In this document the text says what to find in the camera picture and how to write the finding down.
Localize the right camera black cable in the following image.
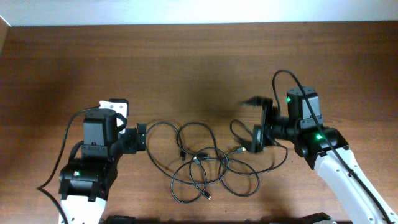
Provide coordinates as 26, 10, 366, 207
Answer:
272, 69, 392, 224

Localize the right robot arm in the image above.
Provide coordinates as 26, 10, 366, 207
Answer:
239, 86, 397, 223

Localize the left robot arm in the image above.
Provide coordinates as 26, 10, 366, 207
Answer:
58, 108, 147, 223

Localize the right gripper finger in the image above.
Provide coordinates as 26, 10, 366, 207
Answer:
239, 96, 273, 108
250, 125, 264, 153

